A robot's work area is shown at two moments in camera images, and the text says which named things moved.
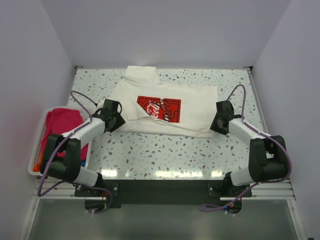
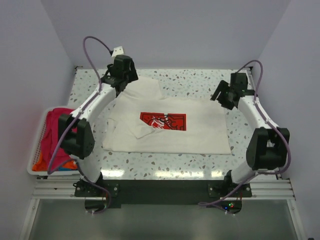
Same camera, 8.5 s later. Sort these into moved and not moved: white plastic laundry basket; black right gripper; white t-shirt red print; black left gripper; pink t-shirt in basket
Moved: black left gripper; white t-shirt red print; black right gripper
Not moved: white plastic laundry basket; pink t-shirt in basket
